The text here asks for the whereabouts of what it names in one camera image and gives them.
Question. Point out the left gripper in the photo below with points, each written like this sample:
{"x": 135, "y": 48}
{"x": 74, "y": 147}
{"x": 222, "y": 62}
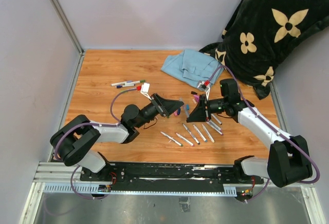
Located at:
{"x": 162, "y": 105}

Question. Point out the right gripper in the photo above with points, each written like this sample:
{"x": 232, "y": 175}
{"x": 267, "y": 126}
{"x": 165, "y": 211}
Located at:
{"x": 200, "y": 113}

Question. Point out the magenta cap marker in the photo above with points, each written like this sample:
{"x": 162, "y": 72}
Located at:
{"x": 215, "y": 128}

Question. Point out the lavender marker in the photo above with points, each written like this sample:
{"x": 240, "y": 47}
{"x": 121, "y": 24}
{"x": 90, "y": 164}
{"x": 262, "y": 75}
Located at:
{"x": 186, "y": 111}

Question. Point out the black marker pen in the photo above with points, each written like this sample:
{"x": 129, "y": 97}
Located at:
{"x": 216, "y": 118}

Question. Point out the white slim marker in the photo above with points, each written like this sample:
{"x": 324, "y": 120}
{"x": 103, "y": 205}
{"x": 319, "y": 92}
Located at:
{"x": 208, "y": 133}

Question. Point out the light blue cap marker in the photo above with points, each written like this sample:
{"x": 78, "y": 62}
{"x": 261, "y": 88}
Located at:
{"x": 200, "y": 134}

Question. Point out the dark blue cap marker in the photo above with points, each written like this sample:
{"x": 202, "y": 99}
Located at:
{"x": 191, "y": 134}

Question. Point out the red pink cap marker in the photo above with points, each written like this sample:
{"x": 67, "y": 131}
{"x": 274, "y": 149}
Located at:
{"x": 184, "y": 139}

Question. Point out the green cap marker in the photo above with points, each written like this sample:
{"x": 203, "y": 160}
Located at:
{"x": 172, "y": 139}

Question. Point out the light green marker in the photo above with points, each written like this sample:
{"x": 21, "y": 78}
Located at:
{"x": 128, "y": 90}

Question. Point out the grey blue cap marker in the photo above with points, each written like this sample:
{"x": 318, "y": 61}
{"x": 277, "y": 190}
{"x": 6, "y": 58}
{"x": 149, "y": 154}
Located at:
{"x": 121, "y": 83}

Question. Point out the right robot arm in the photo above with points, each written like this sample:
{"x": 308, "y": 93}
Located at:
{"x": 288, "y": 161}

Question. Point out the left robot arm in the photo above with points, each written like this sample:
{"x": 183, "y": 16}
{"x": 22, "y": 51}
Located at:
{"x": 73, "y": 143}

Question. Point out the navy green marker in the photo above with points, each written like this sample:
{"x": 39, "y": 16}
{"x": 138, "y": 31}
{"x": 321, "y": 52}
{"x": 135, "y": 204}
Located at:
{"x": 131, "y": 84}

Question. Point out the light blue cloth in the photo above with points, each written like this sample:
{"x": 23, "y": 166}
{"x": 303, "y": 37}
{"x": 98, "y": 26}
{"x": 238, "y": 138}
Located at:
{"x": 191, "y": 67}

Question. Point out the black floral blanket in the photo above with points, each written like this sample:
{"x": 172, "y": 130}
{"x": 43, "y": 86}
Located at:
{"x": 261, "y": 34}

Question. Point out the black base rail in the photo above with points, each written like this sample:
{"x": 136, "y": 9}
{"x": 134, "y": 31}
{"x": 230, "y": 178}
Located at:
{"x": 168, "y": 177}

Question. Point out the aluminium corner post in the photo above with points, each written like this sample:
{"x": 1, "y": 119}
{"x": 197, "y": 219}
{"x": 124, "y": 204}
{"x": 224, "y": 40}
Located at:
{"x": 62, "y": 16}

